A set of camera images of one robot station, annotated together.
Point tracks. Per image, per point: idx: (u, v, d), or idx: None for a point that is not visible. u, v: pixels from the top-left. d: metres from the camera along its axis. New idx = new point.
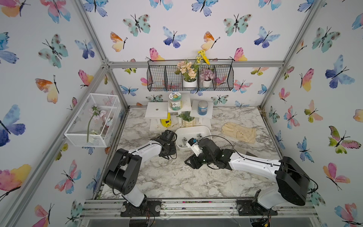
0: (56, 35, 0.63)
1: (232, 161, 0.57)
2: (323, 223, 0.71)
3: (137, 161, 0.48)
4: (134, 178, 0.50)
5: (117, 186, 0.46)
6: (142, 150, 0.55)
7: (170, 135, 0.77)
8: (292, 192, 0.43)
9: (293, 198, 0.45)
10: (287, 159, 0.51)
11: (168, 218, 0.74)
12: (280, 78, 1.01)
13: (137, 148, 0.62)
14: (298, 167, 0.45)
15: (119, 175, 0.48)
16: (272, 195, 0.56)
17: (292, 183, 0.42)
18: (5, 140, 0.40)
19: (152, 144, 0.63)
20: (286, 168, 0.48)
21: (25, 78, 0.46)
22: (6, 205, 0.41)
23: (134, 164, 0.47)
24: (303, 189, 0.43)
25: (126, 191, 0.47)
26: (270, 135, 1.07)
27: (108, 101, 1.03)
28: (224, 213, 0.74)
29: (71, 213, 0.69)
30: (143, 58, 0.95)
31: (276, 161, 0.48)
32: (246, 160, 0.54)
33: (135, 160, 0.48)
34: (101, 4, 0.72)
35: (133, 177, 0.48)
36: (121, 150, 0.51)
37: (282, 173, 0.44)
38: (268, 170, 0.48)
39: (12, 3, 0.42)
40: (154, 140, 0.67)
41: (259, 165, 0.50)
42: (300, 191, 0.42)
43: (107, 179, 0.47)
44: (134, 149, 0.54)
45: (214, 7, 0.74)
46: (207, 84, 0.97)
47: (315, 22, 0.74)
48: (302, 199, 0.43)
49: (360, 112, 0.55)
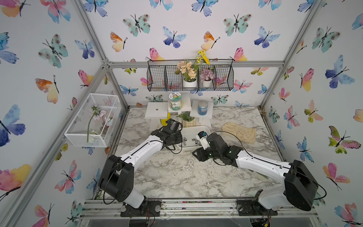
0: (56, 35, 0.63)
1: (239, 159, 0.57)
2: (323, 223, 0.71)
3: (129, 170, 0.44)
4: (129, 185, 0.47)
5: (111, 193, 0.45)
6: (135, 156, 0.50)
7: (175, 125, 0.69)
8: (299, 196, 0.43)
9: (298, 202, 0.44)
10: (297, 163, 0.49)
11: (168, 218, 0.74)
12: (280, 78, 1.01)
13: (130, 153, 0.50)
14: (307, 172, 0.44)
15: (112, 183, 0.46)
16: (275, 196, 0.55)
17: (300, 187, 0.41)
18: (5, 140, 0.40)
19: (151, 142, 0.57)
20: (295, 171, 0.47)
21: (26, 78, 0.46)
22: (6, 205, 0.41)
23: (126, 175, 0.44)
24: (310, 194, 0.42)
25: (120, 198, 0.46)
26: (270, 135, 1.07)
27: (108, 101, 1.03)
28: (224, 213, 0.74)
29: (71, 213, 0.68)
30: (143, 58, 0.95)
31: (286, 164, 0.47)
32: (254, 159, 0.53)
33: (127, 170, 0.44)
34: (101, 4, 0.72)
35: (126, 186, 0.46)
36: (114, 157, 0.47)
37: (291, 176, 0.43)
38: (277, 171, 0.47)
39: (12, 4, 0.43)
40: (154, 135, 0.61)
41: (267, 165, 0.49)
42: (307, 196, 0.41)
43: (101, 185, 0.46)
44: (128, 155, 0.49)
45: (214, 7, 0.74)
46: (207, 84, 0.97)
47: (315, 23, 0.74)
48: (308, 204, 0.42)
49: (360, 112, 0.55)
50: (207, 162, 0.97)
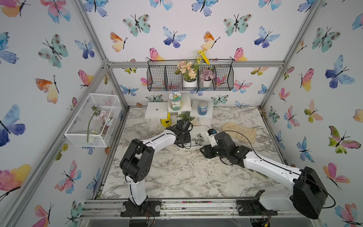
0: (56, 35, 0.63)
1: (247, 160, 0.56)
2: (323, 223, 0.71)
3: (150, 152, 0.49)
4: (148, 167, 0.53)
5: (131, 173, 0.50)
6: (155, 141, 0.57)
7: (186, 124, 0.77)
8: (307, 203, 0.42)
9: (306, 209, 0.44)
10: (308, 170, 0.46)
11: (168, 218, 0.74)
12: (280, 78, 1.01)
13: (151, 139, 0.57)
14: (319, 180, 0.43)
15: (133, 163, 0.51)
16: (279, 198, 0.55)
17: (310, 195, 0.40)
18: (6, 140, 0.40)
19: (167, 134, 0.64)
20: (305, 178, 0.45)
21: (26, 78, 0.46)
22: (6, 206, 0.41)
23: (148, 155, 0.49)
24: (319, 203, 0.41)
25: (139, 178, 0.51)
26: (270, 135, 1.07)
27: (108, 101, 1.03)
28: (224, 213, 0.74)
29: (71, 213, 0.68)
30: (143, 58, 0.95)
31: (296, 170, 0.46)
32: (263, 161, 0.53)
33: (148, 151, 0.50)
34: (101, 4, 0.72)
35: (146, 167, 0.52)
36: (136, 140, 0.53)
37: (301, 182, 0.42)
38: (286, 176, 0.46)
39: (12, 4, 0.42)
40: (168, 130, 0.67)
41: (276, 170, 0.48)
42: (315, 204, 0.40)
43: (123, 166, 0.52)
44: (149, 140, 0.56)
45: (214, 7, 0.74)
46: (207, 84, 0.97)
47: (315, 23, 0.74)
48: (316, 212, 0.41)
49: (360, 112, 0.55)
50: (207, 163, 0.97)
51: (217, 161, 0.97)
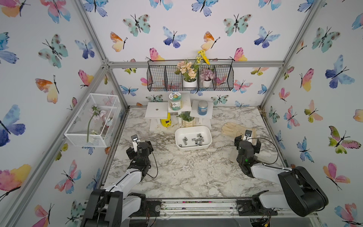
0: (56, 35, 0.63)
1: (253, 166, 0.65)
2: (323, 223, 0.71)
3: (119, 196, 0.44)
4: (119, 217, 0.45)
5: None
6: (120, 185, 0.50)
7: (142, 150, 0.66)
8: (292, 195, 0.45)
9: (297, 205, 0.44)
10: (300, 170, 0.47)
11: (168, 218, 0.74)
12: (279, 78, 1.02)
13: (114, 183, 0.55)
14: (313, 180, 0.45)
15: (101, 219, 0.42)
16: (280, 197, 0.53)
17: (293, 185, 0.44)
18: (5, 140, 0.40)
19: (131, 173, 0.59)
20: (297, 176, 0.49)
21: (26, 78, 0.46)
22: (6, 206, 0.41)
23: (116, 202, 0.43)
24: (309, 198, 0.43)
25: None
26: (270, 135, 1.07)
27: (108, 101, 1.03)
28: (224, 213, 0.74)
29: (71, 213, 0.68)
30: (143, 58, 0.95)
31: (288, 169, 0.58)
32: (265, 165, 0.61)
33: (116, 197, 0.43)
34: (101, 4, 0.72)
35: (117, 217, 0.44)
36: (97, 190, 0.45)
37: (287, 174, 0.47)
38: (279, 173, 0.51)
39: (12, 4, 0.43)
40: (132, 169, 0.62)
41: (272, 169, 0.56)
42: (302, 197, 0.43)
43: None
44: (112, 186, 0.49)
45: (214, 7, 0.74)
46: (207, 84, 0.97)
47: (315, 23, 0.75)
48: (301, 204, 0.43)
49: (360, 112, 0.55)
50: (207, 162, 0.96)
51: (217, 161, 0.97)
